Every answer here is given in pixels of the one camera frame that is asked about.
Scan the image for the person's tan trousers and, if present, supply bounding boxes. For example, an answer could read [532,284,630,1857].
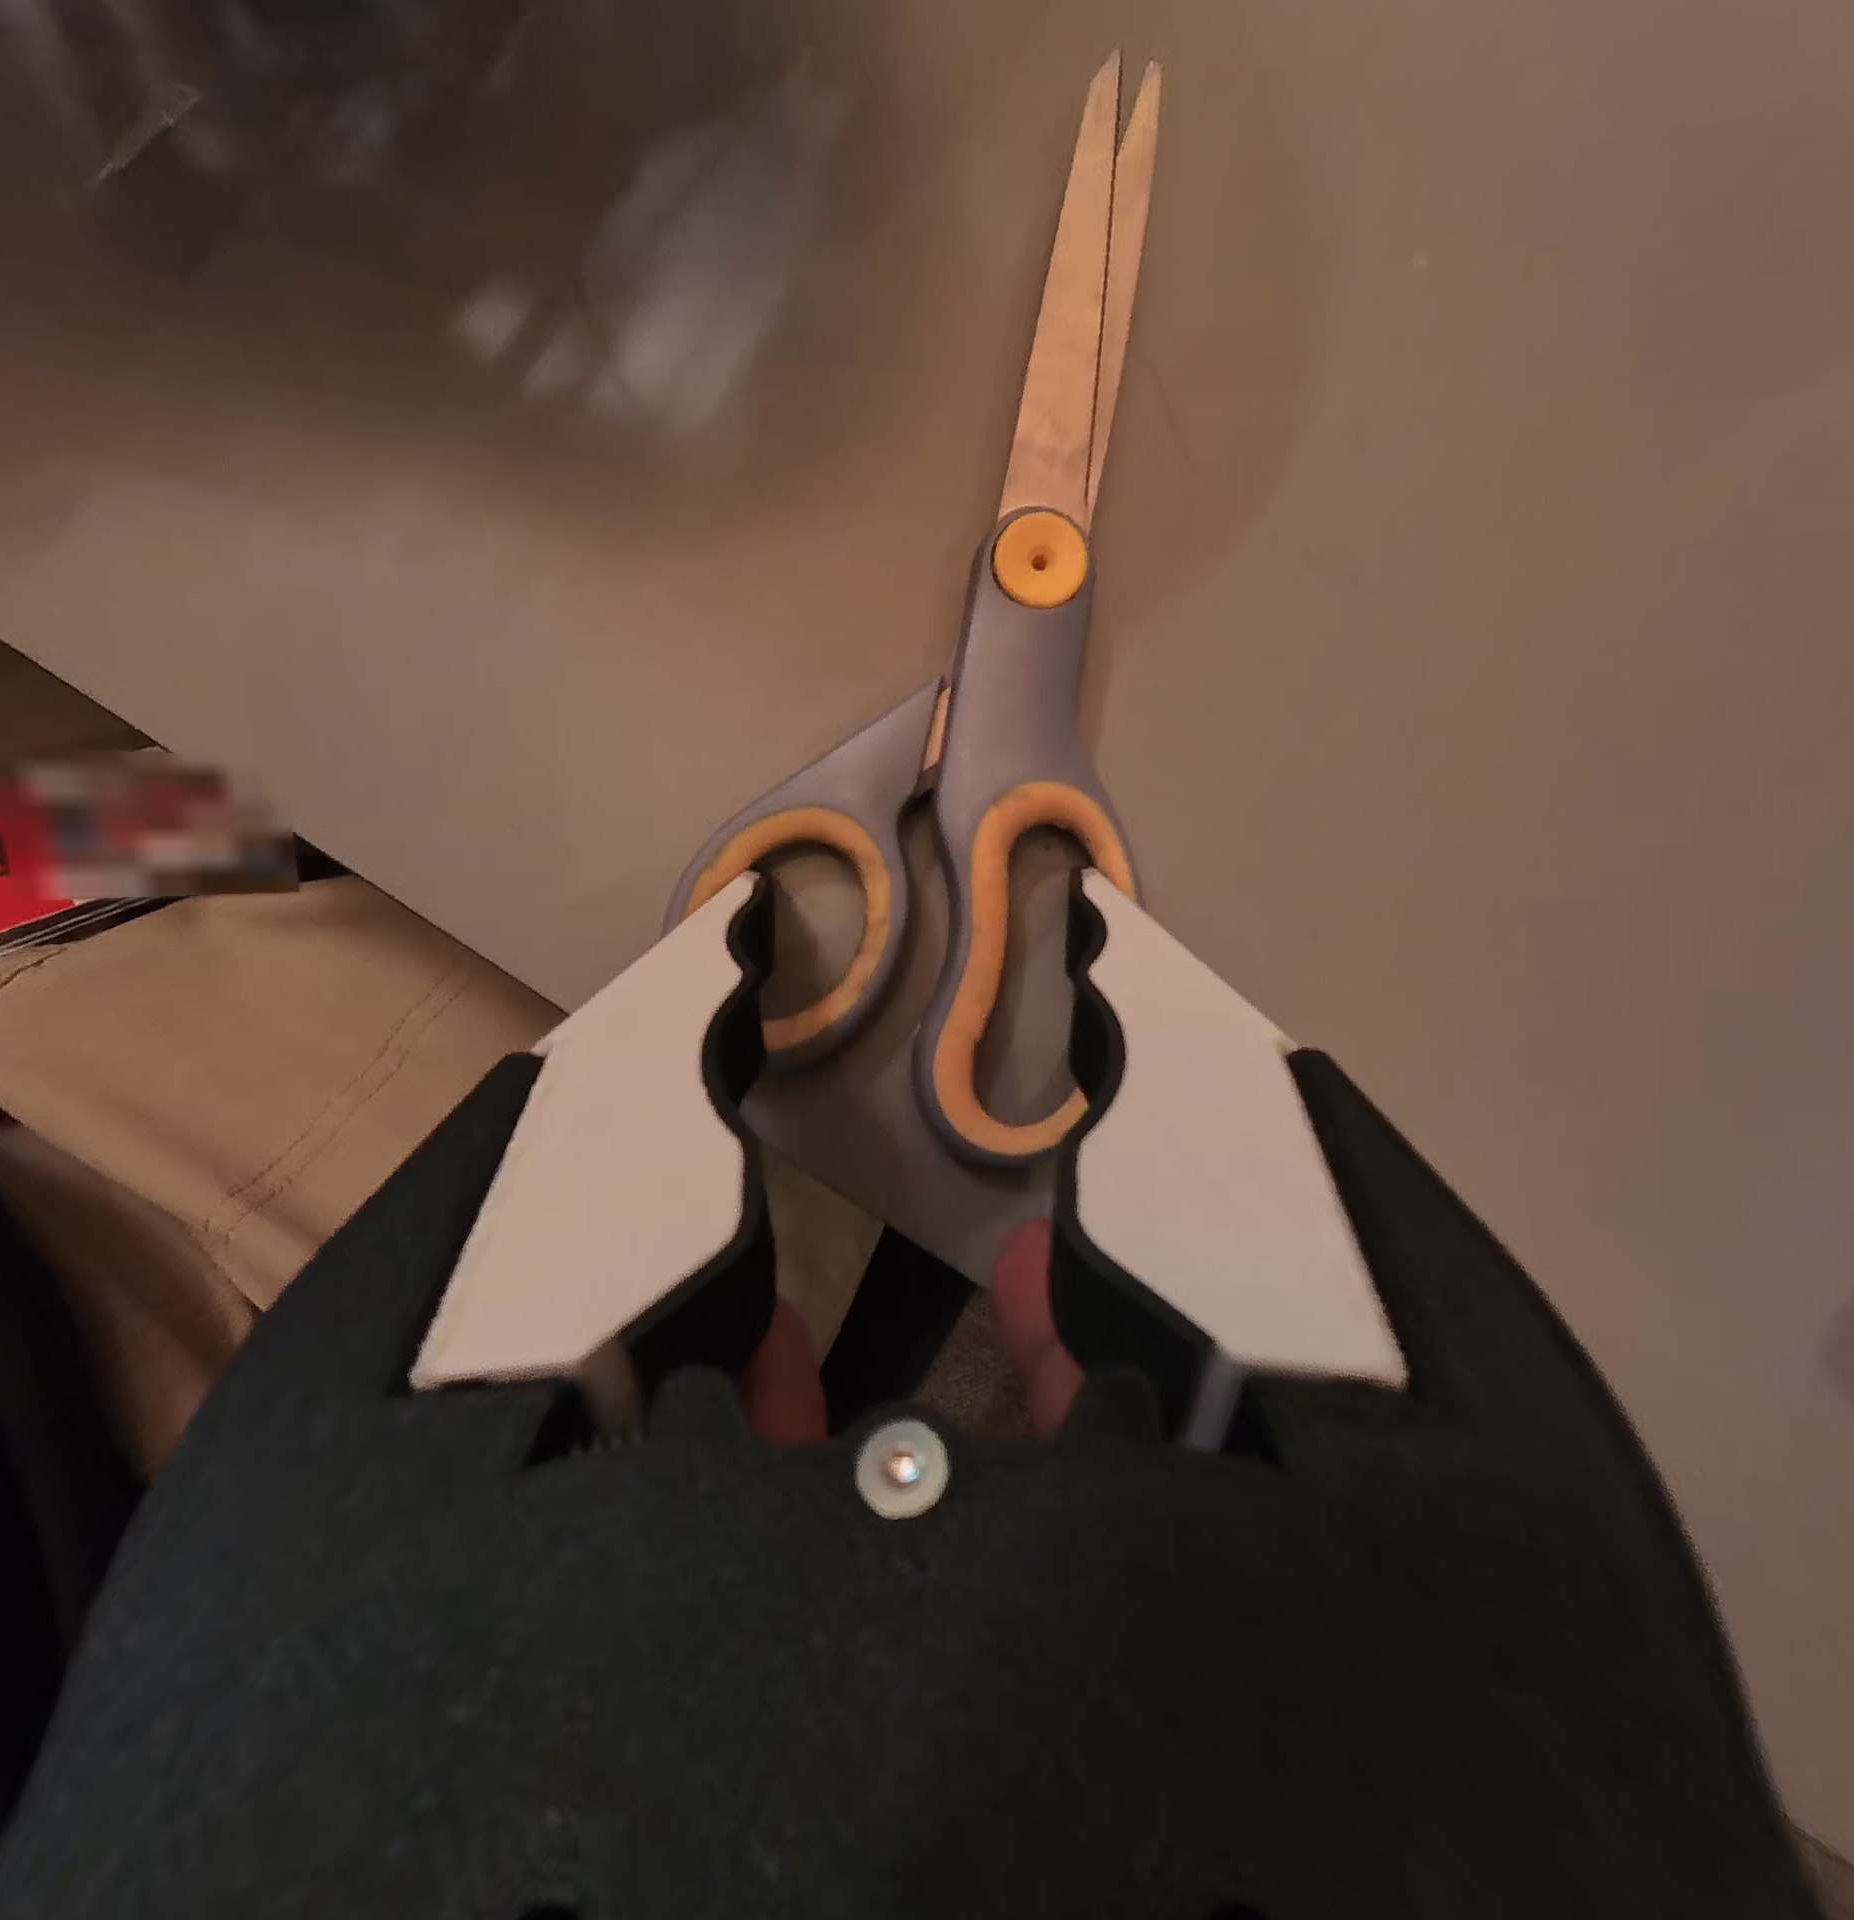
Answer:
[0,869,885,1488]

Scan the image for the red card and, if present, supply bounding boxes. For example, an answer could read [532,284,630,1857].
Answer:
[0,887,120,949]

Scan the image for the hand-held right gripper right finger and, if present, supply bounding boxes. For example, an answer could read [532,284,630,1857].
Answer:
[1055,863,1414,1388]

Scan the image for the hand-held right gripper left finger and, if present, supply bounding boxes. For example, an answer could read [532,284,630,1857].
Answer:
[407,869,787,1395]

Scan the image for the clear plastic wrapper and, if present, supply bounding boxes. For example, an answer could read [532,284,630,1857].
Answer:
[86,75,211,189]

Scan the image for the grey yellow scissors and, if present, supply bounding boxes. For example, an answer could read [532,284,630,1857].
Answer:
[664,49,1166,1169]

